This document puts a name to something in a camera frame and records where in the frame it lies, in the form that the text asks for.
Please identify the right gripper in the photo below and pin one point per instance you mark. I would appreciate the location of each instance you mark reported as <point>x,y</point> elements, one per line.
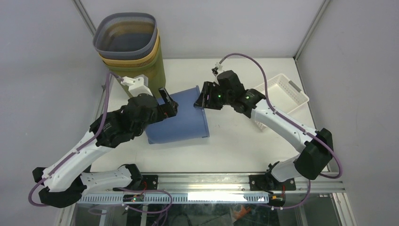
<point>208,88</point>

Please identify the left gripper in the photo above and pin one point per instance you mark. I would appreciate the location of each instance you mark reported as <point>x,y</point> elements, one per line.
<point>168,109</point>

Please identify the blue plastic bucket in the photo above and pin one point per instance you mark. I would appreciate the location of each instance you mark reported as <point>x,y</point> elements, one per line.
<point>189,123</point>

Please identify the yellow slatted basket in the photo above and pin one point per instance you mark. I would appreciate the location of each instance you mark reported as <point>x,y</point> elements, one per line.
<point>138,62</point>

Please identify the white plastic tray basket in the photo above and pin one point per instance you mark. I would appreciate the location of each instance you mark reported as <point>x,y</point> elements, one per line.
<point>285,94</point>

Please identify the grey slatted basket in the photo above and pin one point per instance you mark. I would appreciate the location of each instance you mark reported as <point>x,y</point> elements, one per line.
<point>126,36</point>

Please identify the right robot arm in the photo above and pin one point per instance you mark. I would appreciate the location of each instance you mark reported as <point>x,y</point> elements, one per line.
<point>314,147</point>

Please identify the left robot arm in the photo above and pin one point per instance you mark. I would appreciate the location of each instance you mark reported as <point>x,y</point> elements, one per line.
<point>65,182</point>

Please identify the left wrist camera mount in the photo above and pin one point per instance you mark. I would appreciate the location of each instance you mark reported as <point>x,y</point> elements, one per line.
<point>136,86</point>

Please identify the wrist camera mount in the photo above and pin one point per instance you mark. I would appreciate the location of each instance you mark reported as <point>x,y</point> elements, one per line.
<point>217,69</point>
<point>136,86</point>

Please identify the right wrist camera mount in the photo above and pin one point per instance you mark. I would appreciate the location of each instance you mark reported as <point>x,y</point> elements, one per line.
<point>217,69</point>

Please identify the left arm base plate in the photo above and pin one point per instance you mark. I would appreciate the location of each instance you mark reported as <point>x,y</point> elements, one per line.
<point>147,182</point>

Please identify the aluminium frame rail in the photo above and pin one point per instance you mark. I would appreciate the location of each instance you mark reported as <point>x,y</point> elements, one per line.
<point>236,183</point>

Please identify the white slotted cable duct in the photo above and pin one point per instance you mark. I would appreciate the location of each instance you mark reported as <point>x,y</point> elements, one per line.
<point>187,198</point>

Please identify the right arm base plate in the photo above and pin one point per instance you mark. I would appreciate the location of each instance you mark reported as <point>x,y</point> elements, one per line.
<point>260,183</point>

